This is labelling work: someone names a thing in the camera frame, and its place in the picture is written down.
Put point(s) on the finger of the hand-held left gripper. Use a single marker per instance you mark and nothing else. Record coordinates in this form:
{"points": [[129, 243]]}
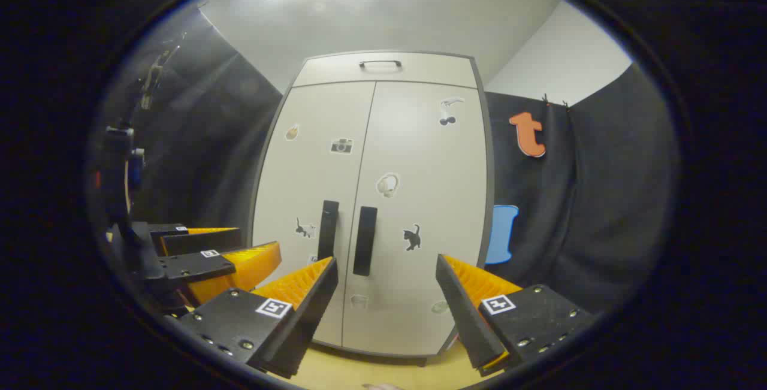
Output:
{"points": [[204, 242], [192, 265]]}

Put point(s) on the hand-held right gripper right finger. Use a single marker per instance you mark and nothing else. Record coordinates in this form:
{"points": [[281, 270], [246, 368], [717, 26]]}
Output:
{"points": [[467, 318]]}

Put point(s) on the white double-door shoe cabinet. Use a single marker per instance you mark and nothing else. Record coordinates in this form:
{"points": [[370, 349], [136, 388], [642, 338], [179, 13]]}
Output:
{"points": [[488, 186]]}

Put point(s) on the black clamp mount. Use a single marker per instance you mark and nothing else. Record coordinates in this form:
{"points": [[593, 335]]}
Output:
{"points": [[153, 78]]}

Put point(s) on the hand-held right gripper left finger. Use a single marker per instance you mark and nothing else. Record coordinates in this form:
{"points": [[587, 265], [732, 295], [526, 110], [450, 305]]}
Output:
{"points": [[311, 312]]}

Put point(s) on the white cabinet door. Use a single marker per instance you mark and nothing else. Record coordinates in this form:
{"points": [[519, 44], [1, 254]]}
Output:
{"points": [[443, 174], [287, 186]]}

